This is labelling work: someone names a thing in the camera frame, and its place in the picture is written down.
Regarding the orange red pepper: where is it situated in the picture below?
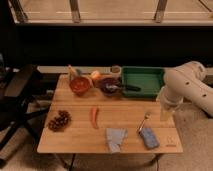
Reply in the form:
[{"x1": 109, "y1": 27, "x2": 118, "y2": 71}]
[{"x1": 91, "y1": 106, "x2": 99, "y2": 129}]

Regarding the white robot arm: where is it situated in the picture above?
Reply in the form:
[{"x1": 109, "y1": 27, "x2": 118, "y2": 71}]
[{"x1": 157, "y1": 61, "x2": 213, "y2": 121}]

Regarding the blue sponge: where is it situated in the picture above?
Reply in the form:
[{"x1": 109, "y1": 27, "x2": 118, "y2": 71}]
[{"x1": 140, "y1": 127, "x2": 159, "y2": 149}]

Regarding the green plastic tray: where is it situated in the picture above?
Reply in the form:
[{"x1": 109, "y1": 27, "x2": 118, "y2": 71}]
[{"x1": 121, "y1": 66, "x2": 164, "y2": 98}]

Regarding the grey blue folded cloth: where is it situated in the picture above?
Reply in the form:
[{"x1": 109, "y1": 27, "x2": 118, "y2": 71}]
[{"x1": 106, "y1": 128, "x2": 128, "y2": 153}]

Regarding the dark purple bowl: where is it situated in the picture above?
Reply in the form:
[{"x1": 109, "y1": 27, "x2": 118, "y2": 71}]
[{"x1": 98, "y1": 77, "x2": 120, "y2": 97}]

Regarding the small white cup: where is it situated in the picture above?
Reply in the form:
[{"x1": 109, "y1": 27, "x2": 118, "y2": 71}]
[{"x1": 110, "y1": 65, "x2": 121, "y2": 77}]

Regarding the orange fruit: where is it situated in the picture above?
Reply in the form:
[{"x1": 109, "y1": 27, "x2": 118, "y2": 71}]
[{"x1": 91, "y1": 70, "x2": 101, "y2": 80}]

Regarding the orange red bowl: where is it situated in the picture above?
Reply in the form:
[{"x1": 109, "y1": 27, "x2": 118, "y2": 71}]
[{"x1": 69, "y1": 77, "x2": 91, "y2": 96}]

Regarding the yellow green bottle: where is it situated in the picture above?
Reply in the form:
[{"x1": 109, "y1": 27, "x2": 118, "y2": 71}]
[{"x1": 68, "y1": 65, "x2": 82, "y2": 80}]

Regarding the bunch of dark grapes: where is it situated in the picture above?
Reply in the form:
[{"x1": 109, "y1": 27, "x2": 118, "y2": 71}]
[{"x1": 48, "y1": 110, "x2": 71, "y2": 132}]

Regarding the black office chair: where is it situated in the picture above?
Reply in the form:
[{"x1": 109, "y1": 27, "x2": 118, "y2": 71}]
[{"x1": 0, "y1": 64, "x2": 49, "y2": 151}]

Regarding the black handled utensil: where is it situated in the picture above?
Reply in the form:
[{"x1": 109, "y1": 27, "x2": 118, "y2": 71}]
[{"x1": 106, "y1": 84, "x2": 141, "y2": 92}]

